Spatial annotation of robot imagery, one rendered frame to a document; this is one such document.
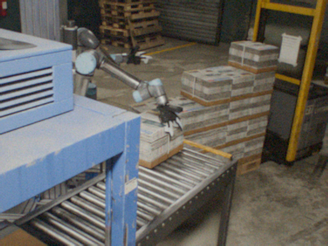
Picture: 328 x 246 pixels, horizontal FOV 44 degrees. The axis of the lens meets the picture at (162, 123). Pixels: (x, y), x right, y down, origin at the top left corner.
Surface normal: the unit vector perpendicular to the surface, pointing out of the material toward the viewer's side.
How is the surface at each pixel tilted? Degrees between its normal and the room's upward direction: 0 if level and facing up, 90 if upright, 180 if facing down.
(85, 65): 83
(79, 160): 90
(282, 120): 90
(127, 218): 90
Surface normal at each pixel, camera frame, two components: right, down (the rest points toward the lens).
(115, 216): -0.57, 0.28
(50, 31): 0.00, 0.38
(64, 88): 0.82, 0.26
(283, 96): -0.80, 0.18
